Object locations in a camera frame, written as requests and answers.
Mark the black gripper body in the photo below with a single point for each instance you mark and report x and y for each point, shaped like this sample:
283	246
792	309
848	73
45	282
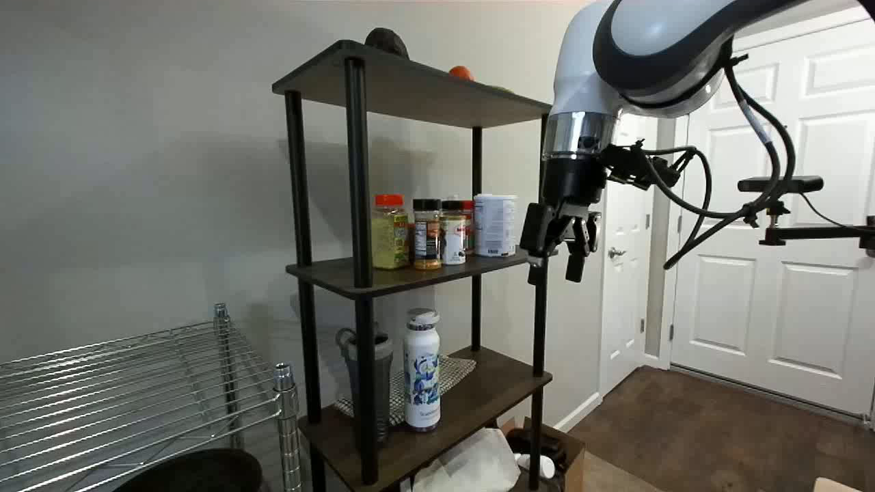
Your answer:
559	229

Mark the spice jar orange cap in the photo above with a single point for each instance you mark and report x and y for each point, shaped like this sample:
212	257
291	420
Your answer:
427	235

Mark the lemon pepper seasoning bottle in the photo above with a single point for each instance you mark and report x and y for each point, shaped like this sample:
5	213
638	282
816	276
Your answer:
388	235

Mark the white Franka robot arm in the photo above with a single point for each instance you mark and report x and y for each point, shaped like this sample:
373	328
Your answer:
584	55

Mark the dark wooden shelf unit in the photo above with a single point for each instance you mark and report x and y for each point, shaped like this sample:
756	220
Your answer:
410	90

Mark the white baking powder can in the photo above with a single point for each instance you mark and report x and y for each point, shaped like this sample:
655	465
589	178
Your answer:
496	223

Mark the narrow white door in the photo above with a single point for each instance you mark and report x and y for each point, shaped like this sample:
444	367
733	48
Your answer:
623	319

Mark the blue red label jar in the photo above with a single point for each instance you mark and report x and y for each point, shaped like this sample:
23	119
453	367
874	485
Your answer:
470	229

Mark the red lid white label jar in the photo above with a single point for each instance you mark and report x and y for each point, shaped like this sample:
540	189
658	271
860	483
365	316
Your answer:
454	235

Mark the white floral water bottle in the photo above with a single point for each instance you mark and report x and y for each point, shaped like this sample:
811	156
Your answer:
422	384

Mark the small orange ball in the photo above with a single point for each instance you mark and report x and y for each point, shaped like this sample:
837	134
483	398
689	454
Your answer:
459	73

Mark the dark grey shaker bottle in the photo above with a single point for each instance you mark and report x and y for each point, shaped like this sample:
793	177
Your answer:
384	373

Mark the small white object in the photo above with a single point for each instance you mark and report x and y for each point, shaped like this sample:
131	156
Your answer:
537	465

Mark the white panel door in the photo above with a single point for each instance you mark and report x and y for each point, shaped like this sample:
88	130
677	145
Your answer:
774	319

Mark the white plastic bag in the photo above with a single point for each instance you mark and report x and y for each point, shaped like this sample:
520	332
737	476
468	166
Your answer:
468	465

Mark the brown cardboard box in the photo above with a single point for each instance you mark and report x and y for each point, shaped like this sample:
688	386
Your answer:
602	480

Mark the black round object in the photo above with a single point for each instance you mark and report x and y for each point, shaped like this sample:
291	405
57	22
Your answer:
387	41

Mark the tan cardboard box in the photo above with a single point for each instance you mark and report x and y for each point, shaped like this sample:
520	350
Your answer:
835	485

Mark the black round pan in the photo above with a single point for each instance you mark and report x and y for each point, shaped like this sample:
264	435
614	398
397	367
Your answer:
194	470

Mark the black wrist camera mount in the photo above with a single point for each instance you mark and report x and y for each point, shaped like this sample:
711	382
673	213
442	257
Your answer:
638	166

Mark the black camera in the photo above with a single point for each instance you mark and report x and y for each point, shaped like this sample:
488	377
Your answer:
779	185

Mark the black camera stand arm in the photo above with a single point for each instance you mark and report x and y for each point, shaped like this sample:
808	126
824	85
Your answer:
822	234

